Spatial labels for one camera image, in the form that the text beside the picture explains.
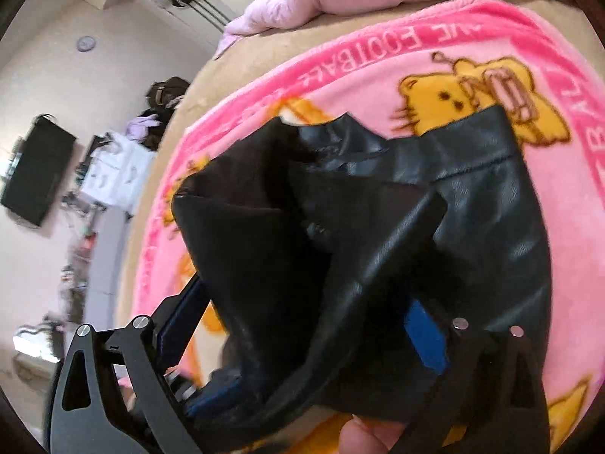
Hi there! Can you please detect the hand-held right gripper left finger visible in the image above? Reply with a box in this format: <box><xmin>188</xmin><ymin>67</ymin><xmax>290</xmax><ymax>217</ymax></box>
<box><xmin>45</xmin><ymin>272</ymin><xmax>211</xmax><ymax>454</ymax></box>

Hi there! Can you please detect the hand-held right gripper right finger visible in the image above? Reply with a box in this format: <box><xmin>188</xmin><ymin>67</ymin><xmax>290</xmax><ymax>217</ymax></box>
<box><xmin>402</xmin><ymin>299</ymin><xmax>554</xmax><ymax>454</ymax></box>

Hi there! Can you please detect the black leather garment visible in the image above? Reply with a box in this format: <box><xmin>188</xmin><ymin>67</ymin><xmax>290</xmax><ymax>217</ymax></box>
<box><xmin>171</xmin><ymin>104</ymin><xmax>554</xmax><ymax>442</ymax></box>

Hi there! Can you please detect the person's left hand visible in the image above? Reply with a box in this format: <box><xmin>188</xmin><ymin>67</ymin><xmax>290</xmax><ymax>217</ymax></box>
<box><xmin>341</xmin><ymin>414</ymin><xmax>410</xmax><ymax>454</ymax></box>

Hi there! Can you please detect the small clutter pile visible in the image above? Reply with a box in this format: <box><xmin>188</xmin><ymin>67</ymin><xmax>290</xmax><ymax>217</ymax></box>
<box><xmin>59</xmin><ymin>189</ymin><xmax>102</xmax><ymax>327</ymax></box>

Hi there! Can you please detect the lilac cloth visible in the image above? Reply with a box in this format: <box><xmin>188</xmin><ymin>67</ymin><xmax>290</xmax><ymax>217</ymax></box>
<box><xmin>126</xmin><ymin>115</ymin><xmax>162</xmax><ymax>141</ymax></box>

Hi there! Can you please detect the dark brown bag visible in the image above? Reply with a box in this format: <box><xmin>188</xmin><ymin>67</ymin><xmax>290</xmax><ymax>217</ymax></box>
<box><xmin>141</xmin><ymin>76</ymin><xmax>191</xmax><ymax>150</ymax></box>

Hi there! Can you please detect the pink printed blanket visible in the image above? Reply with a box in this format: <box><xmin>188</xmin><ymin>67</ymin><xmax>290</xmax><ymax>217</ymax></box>
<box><xmin>130</xmin><ymin>0</ymin><xmax>605</xmax><ymax>454</ymax></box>

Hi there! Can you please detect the black wall television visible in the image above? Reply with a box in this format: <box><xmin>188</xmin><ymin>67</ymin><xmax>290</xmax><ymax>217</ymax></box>
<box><xmin>0</xmin><ymin>114</ymin><xmax>78</xmax><ymax>228</ymax></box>

